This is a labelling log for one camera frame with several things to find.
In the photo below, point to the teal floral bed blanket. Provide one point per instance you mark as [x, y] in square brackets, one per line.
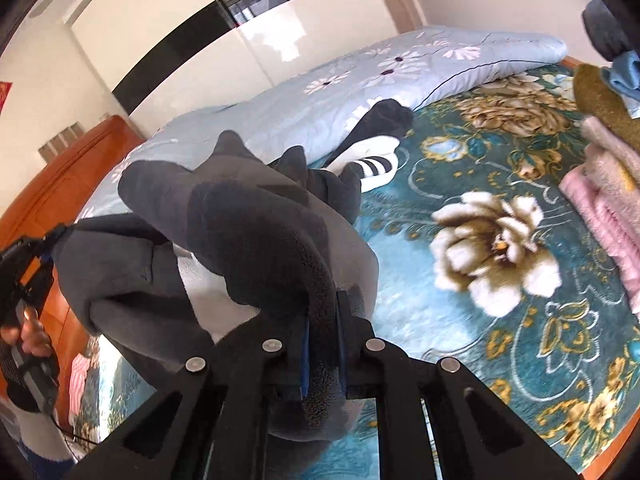
[484, 258]

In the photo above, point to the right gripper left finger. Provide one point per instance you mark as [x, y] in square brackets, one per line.
[212, 422]

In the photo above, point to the beige fluffy garment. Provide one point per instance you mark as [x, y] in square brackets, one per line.
[619, 159]

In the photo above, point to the pink fleece garment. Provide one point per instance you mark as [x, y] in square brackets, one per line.
[608, 229]

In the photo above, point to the olive fleece garment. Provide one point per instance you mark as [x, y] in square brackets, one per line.
[593, 97]

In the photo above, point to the black and white fleece hoodie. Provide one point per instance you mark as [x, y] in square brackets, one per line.
[198, 252]

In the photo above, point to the red wall decoration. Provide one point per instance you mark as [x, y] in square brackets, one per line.
[5, 88]

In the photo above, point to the grey folded garment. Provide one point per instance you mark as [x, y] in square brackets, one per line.
[604, 32]

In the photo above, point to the person's left hand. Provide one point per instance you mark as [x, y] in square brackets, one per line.
[31, 336]

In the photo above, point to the blue folded garment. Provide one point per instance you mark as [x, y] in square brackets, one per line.
[623, 78]

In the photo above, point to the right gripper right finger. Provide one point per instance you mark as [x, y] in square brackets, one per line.
[436, 420]

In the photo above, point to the white glossy wardrobe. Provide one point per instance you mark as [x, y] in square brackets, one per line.
[163, 58]

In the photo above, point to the light blue floral quilt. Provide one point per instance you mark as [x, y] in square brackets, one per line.
[318, 109]

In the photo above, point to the orange wooden headboard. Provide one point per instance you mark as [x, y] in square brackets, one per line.
[56, 195]

